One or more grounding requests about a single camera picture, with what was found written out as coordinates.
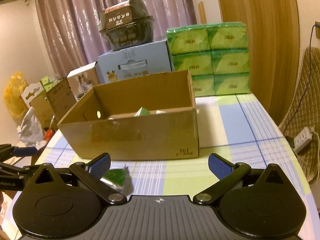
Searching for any white plastic bag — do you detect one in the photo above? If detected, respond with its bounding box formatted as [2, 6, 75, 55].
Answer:
[17, 107, 47, 150]

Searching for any white power strip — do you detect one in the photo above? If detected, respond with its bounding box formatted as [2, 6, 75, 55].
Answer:
[294, 127, 312, 154]

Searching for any black food container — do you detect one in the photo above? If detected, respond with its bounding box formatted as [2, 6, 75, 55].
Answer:
[98, 0, 154, 51]

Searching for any silver foil pouch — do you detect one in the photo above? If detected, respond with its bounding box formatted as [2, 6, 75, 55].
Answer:
[100, 165, 133, 196]

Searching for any white product box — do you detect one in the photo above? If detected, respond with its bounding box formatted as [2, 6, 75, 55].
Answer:
[67, 62, 100, 101]

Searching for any light blue carton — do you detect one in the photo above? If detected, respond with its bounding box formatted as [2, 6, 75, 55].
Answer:
[95, 40, 172, 84]

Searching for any yellow plastic bag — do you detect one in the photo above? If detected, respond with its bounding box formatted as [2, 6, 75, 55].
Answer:
[3, 71, 29, 119]

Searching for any green tissue pack stack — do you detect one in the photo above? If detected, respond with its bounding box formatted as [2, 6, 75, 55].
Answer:
[166, 22, 250, 97]

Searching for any purple curtain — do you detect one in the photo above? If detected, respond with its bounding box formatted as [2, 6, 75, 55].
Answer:
[35, 0, 196, 76]

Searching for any plaid tablecloth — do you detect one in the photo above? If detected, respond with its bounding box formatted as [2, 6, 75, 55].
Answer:
[0, 93, 313, 240]

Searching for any quilted chair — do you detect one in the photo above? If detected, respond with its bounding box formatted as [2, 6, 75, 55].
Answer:
[279, 47, 319, 183]

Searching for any green white medicine box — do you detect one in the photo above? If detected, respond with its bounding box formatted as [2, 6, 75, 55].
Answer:
[134, 107, 150, 117]

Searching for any brown cardboard box with cutout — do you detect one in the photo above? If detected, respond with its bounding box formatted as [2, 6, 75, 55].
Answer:
[20, 78, 77, 131]

